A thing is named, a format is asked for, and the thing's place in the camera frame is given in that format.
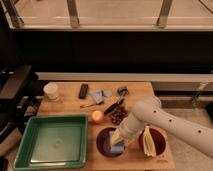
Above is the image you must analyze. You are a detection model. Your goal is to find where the orange apple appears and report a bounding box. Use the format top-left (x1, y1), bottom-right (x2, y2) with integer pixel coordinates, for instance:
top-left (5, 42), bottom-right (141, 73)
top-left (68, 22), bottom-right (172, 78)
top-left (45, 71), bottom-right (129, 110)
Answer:
top-left (91, 110), bottom-right (104, 124)

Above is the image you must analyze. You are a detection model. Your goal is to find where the black-handled knife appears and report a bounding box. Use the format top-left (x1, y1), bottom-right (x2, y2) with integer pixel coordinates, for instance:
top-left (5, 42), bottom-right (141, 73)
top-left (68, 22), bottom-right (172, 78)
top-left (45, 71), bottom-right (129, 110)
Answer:
top-left (104, 98), bottom-right (124, 115)

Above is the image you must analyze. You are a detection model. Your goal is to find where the white cup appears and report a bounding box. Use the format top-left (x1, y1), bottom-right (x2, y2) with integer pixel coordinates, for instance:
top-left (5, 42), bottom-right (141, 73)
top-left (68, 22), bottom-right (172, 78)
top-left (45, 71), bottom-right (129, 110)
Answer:
top-left (43, 82), bottom-right (59, 100)

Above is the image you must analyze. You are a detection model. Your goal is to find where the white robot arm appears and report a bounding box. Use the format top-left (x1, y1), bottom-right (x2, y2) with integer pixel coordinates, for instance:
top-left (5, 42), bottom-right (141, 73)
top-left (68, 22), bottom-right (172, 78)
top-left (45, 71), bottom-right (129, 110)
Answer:
top-left (110, 96), bottom-right (213, 158)

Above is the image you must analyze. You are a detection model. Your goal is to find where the blue sponge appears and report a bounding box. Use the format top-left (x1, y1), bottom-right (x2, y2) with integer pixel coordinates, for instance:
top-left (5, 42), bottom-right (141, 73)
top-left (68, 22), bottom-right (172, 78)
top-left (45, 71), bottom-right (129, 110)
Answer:
top-left (108, 130), bottom-right (125, 156)

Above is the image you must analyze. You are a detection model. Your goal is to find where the green plastic tray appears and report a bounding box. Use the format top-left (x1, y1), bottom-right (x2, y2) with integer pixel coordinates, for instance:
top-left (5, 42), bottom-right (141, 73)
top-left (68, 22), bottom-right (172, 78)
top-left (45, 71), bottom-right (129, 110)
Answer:
top-left (14, 115), bottom-right (88, 171)

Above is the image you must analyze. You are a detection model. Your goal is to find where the bunch of dark grapes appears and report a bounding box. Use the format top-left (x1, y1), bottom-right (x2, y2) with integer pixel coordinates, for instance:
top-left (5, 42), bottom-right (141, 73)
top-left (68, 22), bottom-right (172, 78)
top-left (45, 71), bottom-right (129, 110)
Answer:
top-left (109, 106), bottom-right (128, 125)

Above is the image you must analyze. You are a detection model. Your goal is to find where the black equipment on left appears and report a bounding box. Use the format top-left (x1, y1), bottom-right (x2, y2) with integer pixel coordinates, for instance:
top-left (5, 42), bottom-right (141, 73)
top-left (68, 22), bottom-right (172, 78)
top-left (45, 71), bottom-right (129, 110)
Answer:
top-left (0, 66), bottom-right (39, 150)

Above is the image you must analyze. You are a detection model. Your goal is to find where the purple bowl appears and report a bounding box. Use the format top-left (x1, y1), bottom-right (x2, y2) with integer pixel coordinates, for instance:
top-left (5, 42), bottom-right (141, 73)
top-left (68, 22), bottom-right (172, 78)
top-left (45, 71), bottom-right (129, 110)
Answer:
top-left (96, 127), bottom-right (121, 158)

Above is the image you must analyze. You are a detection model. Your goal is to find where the wooden table board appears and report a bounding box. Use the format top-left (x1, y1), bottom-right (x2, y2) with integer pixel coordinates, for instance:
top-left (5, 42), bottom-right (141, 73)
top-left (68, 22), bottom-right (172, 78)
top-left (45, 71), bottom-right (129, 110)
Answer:
top-left (38, 82), bottom-right (175, 171)

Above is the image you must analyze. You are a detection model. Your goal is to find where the brown bowl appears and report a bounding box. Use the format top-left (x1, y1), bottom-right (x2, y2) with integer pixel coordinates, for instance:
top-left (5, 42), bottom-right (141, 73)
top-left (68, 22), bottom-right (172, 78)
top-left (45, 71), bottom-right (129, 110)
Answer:
top-left (138, 128), bottom-right (166, 157)

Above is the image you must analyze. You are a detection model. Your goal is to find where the black rectangular block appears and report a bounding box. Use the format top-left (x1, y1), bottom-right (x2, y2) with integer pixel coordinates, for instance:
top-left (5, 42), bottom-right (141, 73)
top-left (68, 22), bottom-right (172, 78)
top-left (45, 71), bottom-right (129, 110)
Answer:
top-left (78, 84), bottom-right (89, 99)

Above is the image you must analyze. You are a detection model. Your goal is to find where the metal spoon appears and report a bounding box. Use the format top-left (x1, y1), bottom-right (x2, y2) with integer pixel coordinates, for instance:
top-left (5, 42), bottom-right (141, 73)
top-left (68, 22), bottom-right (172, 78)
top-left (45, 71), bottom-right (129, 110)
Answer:
top-left (80, 103), bottom-right (97, 108)

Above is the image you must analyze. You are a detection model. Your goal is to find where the blue-grey crumpled cloth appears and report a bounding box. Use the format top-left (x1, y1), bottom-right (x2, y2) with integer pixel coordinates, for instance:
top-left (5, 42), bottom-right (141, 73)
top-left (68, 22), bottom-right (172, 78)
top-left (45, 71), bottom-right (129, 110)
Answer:
top-left (90, 89), bottom-right (112, 104)

